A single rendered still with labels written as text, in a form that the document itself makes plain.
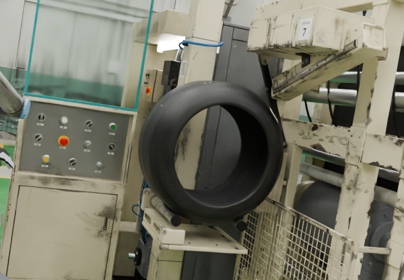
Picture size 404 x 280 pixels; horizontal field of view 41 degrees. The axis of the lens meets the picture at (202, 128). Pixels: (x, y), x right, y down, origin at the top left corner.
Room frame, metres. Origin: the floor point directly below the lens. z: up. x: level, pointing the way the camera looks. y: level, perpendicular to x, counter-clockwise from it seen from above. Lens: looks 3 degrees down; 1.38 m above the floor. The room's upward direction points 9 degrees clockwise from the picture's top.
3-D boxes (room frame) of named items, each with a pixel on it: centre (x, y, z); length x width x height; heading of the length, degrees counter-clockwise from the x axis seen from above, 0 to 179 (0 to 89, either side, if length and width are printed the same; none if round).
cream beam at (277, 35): (2.27, -0.36, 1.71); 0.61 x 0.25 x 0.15; 19
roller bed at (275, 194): (2.63, -0.32, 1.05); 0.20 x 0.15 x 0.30; 19
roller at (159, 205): (2.25, 0.10, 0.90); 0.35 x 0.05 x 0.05; 19
